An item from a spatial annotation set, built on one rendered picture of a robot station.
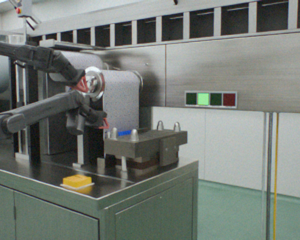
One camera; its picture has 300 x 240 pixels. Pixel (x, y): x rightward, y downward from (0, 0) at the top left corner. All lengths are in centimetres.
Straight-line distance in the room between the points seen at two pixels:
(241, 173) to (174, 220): 261
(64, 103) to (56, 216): 41
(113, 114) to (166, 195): 41
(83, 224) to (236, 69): 84
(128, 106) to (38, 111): 56
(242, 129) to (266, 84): 256
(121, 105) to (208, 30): 53
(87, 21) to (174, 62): 64
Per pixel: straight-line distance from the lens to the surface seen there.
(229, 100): 138
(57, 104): 108
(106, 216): 106
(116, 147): 126
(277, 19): 143
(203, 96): 143
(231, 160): 398
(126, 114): 145
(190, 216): 154
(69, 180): 113
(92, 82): 135
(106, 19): 182
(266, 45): 134
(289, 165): 379
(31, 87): 152
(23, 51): 122
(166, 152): 134
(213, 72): 141
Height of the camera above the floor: 124
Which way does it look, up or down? 5 degrees down
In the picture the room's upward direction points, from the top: straight up
